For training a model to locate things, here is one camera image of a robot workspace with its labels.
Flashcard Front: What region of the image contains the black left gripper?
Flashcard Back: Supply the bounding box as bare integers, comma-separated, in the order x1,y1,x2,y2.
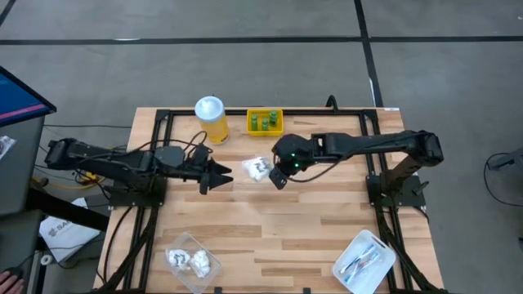
179,142,235,195

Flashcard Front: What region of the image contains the clear plastic container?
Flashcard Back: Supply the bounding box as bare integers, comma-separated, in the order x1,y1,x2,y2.
163,231,223,294

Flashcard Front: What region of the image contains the black floor cable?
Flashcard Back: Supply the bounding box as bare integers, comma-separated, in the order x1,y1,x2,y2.
484,153,523,207

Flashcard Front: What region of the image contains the grey stand foot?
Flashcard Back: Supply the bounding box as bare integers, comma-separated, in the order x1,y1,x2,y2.
488,147,523,172

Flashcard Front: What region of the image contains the yellow cable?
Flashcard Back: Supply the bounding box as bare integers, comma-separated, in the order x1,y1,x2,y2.
34,171,112,191

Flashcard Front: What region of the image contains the yellow plastic basket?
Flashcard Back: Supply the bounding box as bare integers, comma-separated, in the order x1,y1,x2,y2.
246,108,285,138

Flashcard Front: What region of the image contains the blue screen monitor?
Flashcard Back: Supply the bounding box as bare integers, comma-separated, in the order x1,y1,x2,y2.
0,65,57,127

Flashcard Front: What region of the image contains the red white toothbrush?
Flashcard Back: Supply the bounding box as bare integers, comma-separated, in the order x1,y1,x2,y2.
350,255,375,274

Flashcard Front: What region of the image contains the black print cotton balls bag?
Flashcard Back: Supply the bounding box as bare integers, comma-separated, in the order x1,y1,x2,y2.
241,156,275,183

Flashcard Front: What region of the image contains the Family Pack print cotton bag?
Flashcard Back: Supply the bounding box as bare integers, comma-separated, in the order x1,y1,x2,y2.
165,247,192,272

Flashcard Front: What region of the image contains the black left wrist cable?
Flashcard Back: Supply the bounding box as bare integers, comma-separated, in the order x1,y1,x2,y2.
134,129,214,158

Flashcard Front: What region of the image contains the blue white toothbrush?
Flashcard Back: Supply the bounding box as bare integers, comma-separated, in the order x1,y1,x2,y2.
339,243,375,275
345,252,382,284

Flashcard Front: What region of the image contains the person's hand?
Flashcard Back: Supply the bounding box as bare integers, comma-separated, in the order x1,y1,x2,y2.
0,271,26,294

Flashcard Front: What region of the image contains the white printed bag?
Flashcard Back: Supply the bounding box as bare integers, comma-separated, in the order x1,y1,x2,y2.
38,198,101,264

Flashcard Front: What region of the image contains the yellow disinfecting wipes canister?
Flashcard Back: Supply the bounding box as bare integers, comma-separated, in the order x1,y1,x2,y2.
194,96,231,145

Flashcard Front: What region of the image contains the black metal table frame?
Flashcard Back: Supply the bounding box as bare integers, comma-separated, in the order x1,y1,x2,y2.
96,106,445,294

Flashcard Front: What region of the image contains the plain clear cotton balls bag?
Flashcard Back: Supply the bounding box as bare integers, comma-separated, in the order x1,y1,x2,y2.
190,248,212,280

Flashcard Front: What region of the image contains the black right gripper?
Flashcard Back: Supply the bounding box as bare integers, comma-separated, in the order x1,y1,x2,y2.
268,133,316,191

